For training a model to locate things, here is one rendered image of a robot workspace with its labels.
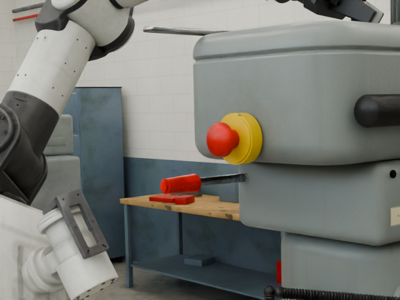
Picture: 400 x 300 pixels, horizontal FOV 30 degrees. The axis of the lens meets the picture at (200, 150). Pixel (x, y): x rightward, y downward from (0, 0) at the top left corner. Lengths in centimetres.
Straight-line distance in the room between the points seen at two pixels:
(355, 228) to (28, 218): 45
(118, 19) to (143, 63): 713
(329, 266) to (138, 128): 753
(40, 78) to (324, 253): 50
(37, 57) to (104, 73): 781
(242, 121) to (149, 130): 745
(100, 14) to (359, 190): 53
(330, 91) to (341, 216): 17
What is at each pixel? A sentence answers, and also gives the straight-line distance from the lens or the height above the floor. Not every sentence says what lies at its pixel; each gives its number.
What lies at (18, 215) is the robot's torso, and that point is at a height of 165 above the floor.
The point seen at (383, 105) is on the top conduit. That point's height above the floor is 180.
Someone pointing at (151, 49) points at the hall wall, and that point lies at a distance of 826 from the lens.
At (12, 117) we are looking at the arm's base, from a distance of 110.
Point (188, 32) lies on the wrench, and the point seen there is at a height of 189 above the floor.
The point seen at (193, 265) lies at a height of 24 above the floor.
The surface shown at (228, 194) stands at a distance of 691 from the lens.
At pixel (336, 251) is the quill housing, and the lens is 98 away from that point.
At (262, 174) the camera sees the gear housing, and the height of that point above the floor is 171.
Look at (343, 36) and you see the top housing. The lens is 82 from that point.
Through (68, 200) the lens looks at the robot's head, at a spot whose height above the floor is 168.
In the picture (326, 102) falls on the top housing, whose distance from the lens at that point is 82.
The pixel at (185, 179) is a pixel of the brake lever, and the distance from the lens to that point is 94.
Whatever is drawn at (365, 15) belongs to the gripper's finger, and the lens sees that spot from 103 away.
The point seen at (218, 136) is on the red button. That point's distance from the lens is 84.
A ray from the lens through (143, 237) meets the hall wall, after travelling 854.
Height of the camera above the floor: 180
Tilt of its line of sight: 4 degrees down
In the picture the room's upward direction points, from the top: 1 degrees counter-clockwise
